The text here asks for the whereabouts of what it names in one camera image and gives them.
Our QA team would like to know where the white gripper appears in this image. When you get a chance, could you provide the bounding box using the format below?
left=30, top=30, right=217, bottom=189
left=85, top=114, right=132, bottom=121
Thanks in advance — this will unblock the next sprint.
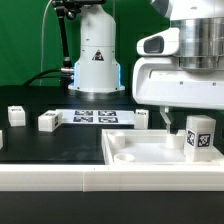
left=132, top=57, right=224, bottom=134

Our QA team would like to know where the white square tabletop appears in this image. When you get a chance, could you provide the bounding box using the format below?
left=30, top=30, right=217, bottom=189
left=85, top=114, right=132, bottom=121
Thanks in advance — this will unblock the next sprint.
left=101, top=129, right=224, bottom=166

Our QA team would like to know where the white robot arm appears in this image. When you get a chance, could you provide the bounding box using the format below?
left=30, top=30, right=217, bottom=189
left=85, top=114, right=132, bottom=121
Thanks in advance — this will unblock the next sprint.
left=69, top=0, right=224, bottom=109

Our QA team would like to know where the white marker sheet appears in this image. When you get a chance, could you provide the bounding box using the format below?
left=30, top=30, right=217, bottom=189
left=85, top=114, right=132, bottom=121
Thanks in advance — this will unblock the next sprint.
left=59, top=109, right=135, bottom=125

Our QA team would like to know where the white U-shaped obstacle fence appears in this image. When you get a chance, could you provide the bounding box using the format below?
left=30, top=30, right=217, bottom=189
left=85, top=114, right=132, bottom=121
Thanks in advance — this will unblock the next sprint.
left=0, top=160, right=224, bottom=192

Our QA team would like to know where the black cable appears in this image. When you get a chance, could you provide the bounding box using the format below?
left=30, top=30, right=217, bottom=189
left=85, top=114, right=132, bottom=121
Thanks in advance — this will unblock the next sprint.
left=22, top=68, right=75, bottom=88

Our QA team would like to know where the grey cable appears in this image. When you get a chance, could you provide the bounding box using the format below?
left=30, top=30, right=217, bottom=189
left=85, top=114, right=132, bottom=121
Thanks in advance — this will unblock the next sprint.
left=39, top=0, right=54, bottom=87

